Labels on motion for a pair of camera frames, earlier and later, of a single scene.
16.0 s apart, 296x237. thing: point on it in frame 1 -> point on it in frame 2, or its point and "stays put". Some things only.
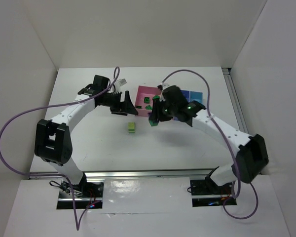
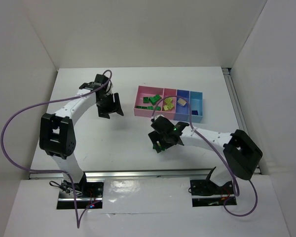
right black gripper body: x=159 y=112 -> x=161 y=139
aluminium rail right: x=235 y=99 stays put
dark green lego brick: x=146 y=99 stays put
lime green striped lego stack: x=131 y=127 -> x=159 y=146
